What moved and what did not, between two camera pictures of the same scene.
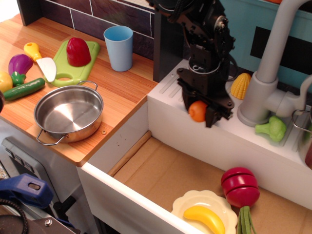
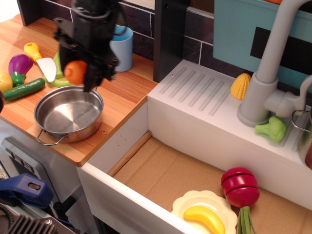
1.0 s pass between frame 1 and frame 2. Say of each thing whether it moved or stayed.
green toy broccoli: stayed
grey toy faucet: stayed
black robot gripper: moved
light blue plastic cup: stayed
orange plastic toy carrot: moved
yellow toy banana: stayed
